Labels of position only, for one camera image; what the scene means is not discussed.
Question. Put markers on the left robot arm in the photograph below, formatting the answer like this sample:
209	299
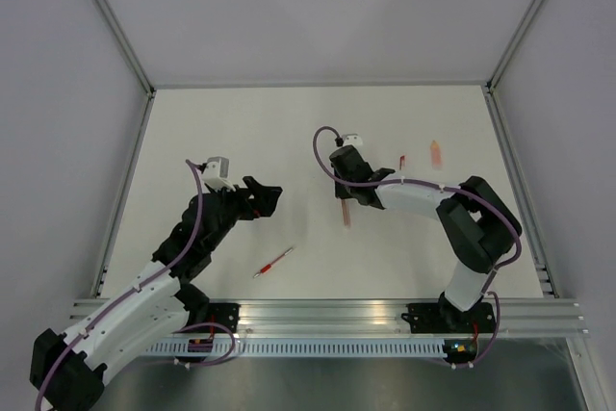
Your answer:
71	369

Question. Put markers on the right side table rail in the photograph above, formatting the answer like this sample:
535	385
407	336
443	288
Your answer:
528	219

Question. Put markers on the orange highlighter pen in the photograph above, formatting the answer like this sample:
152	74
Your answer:
345	213

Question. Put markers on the table rail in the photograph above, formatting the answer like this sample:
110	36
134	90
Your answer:
109	235
528	219

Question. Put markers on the red thin pen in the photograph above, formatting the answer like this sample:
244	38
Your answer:
267	267

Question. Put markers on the frame post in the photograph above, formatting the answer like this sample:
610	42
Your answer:
531	13
124	45

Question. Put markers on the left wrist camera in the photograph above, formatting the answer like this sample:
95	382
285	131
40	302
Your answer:
214	174

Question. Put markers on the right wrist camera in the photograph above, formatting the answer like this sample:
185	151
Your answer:
352	140

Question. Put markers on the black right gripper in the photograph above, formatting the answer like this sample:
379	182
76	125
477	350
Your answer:
341	192

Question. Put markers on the left frame post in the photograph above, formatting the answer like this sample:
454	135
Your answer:
124	45

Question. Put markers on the pencil shaped pink pen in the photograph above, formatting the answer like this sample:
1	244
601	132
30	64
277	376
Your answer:
436	155

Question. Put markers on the left side table rail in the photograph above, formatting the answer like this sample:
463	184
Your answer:
109	235

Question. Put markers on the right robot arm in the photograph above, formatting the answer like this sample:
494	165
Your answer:
478	225

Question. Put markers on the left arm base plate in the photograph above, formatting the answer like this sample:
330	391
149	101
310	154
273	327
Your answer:
224	313

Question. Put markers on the aluminium front rail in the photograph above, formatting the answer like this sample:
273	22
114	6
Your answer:
373	318

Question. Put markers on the right frame post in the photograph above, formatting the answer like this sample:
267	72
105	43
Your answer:
531	13

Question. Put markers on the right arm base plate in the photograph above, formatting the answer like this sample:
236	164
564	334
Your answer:
432	318

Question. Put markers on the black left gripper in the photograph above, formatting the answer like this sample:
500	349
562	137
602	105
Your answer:
263	207

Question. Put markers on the white slotted cable duct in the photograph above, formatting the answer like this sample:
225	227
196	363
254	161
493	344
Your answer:
298	348

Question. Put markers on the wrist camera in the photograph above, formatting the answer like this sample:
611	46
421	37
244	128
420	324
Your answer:
214	174
352	140

